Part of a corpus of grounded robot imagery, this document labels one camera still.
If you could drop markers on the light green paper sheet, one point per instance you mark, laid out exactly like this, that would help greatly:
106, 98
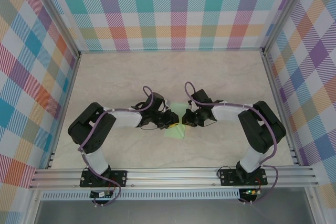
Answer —
176, 132

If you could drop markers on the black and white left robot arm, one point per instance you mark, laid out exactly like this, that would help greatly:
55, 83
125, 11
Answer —
89, 127

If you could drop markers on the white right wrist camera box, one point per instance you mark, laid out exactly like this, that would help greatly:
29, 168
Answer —
191, 105

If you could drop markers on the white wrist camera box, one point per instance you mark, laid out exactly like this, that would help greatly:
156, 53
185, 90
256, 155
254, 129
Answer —
191, 105
167, 104

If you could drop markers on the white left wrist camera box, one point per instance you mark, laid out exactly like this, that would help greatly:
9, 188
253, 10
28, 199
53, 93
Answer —
167, 104

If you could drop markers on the wide aluminium mounting rail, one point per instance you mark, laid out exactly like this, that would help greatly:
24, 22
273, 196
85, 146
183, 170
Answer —
170, 178

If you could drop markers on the thin aluminium back rail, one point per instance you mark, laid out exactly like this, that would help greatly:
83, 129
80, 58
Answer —
170, 50

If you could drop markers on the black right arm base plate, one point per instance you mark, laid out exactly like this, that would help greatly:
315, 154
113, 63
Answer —
228, 179

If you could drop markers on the aluminium table side rail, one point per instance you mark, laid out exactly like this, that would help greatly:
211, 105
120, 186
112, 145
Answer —
275, 90
70, 87

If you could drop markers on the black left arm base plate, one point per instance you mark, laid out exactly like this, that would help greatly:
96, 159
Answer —
118, 178

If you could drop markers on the aluminium frame post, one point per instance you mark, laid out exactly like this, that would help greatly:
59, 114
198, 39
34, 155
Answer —
284, 11
57, 14

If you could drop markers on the aluminium frame leg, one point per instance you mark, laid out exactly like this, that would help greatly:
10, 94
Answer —
32, 208
311, 208

